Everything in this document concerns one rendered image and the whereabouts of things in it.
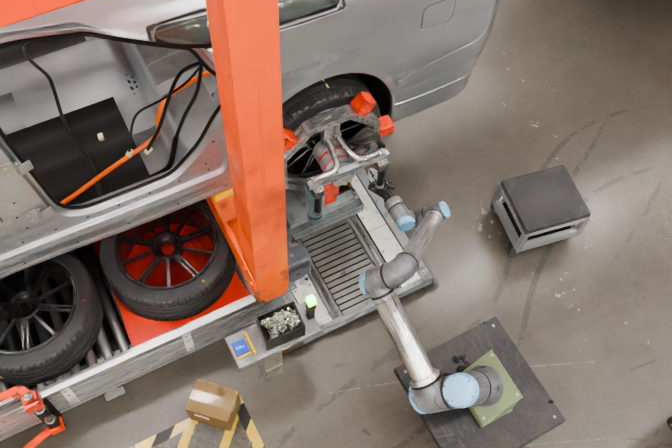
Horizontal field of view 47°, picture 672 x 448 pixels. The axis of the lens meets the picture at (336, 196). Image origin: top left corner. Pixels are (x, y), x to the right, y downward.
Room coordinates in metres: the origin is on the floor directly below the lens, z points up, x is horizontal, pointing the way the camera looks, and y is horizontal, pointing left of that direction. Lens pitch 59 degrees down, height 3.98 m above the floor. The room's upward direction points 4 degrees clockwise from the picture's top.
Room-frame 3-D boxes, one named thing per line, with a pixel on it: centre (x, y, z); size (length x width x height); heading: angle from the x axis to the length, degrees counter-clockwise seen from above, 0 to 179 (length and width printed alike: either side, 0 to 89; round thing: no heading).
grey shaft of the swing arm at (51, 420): (0.95, 1.29, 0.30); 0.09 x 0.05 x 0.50; 121
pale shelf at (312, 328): (1.36, 0.25, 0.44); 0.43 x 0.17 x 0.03; 121
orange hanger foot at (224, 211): (1.87, 0.48, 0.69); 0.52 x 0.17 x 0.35; 31
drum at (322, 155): (2.10, 0.02, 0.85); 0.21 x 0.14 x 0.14; 31
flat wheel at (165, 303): (1.77, 0.83, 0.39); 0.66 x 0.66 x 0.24
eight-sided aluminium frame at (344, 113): (2.16, 0.06, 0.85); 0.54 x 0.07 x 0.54; 121
